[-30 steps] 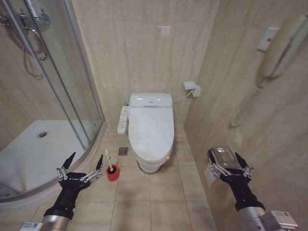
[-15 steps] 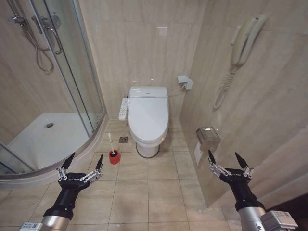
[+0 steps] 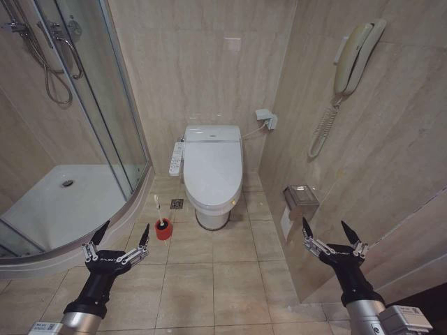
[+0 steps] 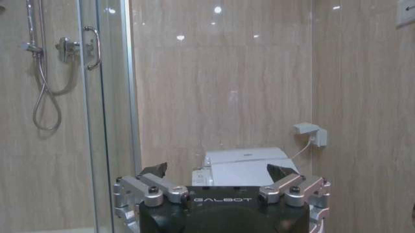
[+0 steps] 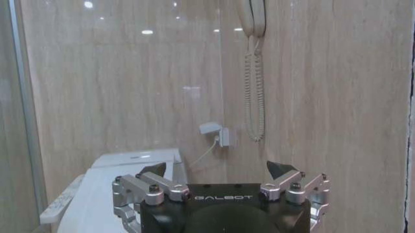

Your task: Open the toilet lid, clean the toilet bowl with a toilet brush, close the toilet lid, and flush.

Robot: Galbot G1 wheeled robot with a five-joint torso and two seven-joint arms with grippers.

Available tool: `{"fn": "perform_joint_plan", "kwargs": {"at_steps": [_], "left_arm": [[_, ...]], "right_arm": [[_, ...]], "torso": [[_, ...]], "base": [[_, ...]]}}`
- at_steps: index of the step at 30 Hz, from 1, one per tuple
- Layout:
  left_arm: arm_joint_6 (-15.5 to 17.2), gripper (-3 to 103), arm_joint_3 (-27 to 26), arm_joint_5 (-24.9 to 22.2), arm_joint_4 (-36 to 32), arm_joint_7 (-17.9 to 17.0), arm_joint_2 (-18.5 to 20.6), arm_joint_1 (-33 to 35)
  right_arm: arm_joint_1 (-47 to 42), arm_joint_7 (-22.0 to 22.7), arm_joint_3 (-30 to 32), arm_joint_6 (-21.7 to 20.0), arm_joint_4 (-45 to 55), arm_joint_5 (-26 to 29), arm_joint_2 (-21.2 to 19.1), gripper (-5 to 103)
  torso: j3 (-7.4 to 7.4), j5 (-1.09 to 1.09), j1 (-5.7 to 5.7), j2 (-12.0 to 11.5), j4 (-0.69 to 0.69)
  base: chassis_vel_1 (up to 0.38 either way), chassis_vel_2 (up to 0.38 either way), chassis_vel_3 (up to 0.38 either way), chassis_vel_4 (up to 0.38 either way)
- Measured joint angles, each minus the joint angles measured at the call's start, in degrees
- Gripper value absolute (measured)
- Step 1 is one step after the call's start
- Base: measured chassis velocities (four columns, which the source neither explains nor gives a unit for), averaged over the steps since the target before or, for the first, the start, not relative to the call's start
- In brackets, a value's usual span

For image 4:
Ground chrome shower door handle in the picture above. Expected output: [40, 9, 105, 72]
[82, 25, 102, 71]

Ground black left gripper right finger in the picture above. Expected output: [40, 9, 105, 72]
[257, 163, 331, 233]

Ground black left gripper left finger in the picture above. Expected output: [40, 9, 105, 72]
[113, 162, 189, 233]

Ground chrome shower mixer valve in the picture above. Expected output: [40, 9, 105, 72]
[53, 36, 81, 63]

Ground grey wall switch plate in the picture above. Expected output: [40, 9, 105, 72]
[393, 0, 415, 28]

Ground white toilet tank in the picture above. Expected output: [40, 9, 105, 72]
[190, 146, 299, 187]

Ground grey wall socket cover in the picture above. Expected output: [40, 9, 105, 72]
[292, 122, 328, 147]

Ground glass shower door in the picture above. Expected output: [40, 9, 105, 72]
[76, 0, 142, 233]

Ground white power cord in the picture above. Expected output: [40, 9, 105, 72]
[291, 135, 316, 161]

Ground chrome shower hose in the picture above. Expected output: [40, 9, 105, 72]
[30, 48, 77, 131]

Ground chrome shower riser rail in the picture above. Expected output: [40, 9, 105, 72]
[21, 0, 46, 57]

